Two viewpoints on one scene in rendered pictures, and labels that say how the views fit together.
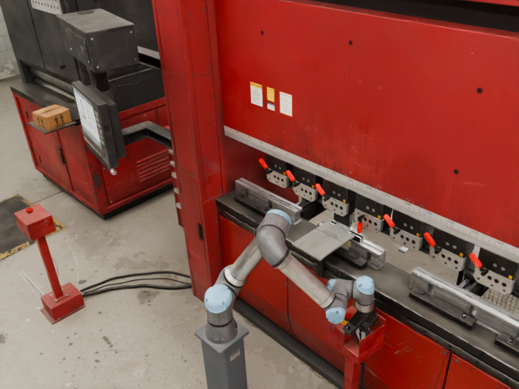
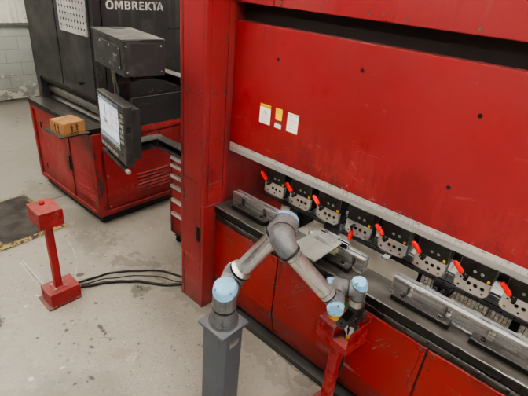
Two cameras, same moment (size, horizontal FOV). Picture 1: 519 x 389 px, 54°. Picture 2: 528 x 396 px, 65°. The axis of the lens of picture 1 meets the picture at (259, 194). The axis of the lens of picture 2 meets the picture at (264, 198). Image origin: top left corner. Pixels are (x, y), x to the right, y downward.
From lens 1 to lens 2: 0.39 m
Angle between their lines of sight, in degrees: 7
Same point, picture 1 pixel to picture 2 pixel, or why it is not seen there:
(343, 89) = (349, 111)
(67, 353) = (63, 338)
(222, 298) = (229, 288)
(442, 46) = (449, 76)
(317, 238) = (310, 243)
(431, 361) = (407, 357)
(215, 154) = (219, 166)
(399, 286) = (381, 289)
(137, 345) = (130, 334)
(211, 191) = (212, 198)
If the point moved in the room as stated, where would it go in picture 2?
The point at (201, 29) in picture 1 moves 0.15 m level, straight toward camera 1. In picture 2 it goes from (221, 53) to (224, 57)
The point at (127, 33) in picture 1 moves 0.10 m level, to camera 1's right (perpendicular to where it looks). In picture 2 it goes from (158, 46) to (176, 48)
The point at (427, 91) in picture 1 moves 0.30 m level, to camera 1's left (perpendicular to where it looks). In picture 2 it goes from (430, 115) to (362, 111)
